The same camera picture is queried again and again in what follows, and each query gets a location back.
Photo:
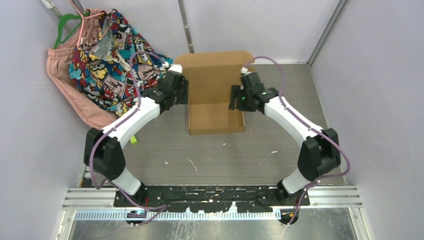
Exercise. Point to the green clothes hanger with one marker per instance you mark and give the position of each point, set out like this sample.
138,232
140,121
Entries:
62,26

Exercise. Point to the colourful comic print shorts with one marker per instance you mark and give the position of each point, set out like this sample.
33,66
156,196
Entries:
116,64

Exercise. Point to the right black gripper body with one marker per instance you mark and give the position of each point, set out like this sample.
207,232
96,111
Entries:
244,103

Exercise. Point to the pink shorts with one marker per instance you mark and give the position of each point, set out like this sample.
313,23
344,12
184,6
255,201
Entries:
96,110

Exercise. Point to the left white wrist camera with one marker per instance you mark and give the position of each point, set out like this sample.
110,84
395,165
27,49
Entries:
174,68

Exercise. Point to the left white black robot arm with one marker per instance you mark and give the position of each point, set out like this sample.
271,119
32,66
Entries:
103,152

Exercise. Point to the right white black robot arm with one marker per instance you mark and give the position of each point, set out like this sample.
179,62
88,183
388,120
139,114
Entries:
318,153

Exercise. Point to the small green block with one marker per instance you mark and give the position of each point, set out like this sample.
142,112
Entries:
133,140

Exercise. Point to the brown cardboard box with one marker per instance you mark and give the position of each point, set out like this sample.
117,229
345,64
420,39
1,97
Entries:
210,77

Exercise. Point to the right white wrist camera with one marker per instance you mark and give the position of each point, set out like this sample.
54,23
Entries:
246,78

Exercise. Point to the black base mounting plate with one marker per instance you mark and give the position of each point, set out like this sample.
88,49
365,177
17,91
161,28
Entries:
212,203

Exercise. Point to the white stand with pole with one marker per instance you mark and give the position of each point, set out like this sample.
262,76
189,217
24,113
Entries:
186,26

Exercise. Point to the aluminium frame rail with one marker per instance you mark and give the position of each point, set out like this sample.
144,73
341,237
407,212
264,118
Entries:
335,212

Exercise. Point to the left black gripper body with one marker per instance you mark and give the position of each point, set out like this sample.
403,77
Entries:
181,96

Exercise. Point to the pink clothes hanger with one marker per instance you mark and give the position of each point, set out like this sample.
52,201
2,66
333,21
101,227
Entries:
79,9

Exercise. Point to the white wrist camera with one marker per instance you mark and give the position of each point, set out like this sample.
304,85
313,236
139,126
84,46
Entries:
174,68
246,78

